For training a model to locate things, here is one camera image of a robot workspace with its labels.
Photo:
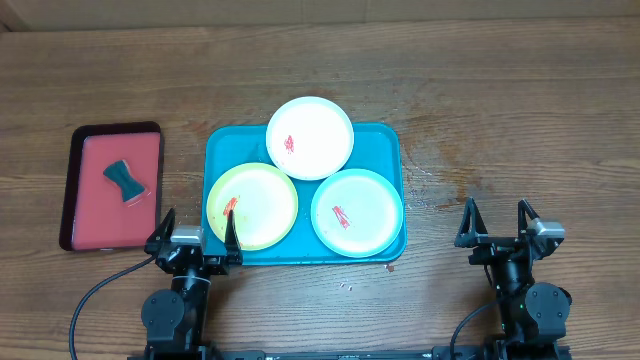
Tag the teal plastic tray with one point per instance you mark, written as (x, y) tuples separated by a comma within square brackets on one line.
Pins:
[(376, 148)]

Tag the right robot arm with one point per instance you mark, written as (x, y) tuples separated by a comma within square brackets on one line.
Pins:
[(533, 314)]

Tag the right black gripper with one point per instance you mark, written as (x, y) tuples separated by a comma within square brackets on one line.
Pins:
[(474, 233)]

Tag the light blue plate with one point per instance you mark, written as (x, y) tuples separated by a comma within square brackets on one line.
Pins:
[(357, 213)]

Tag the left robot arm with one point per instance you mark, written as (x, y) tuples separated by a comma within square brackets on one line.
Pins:
[(175, 317)]

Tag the green scouring sponge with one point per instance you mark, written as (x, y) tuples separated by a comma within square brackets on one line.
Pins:
[(119, 174)]

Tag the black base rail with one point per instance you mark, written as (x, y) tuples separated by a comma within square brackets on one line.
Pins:
[(436, 353)]

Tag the white plate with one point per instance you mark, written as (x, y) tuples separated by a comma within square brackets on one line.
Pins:
[(309, 138)]

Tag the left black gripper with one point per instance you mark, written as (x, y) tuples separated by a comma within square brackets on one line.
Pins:
[(217, 266)]

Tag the dark tray with red liquid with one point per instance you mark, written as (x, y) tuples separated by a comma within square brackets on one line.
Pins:
[(93, 214)]

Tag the yellow-green plate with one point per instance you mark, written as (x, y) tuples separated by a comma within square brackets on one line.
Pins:
[(262, 200)]

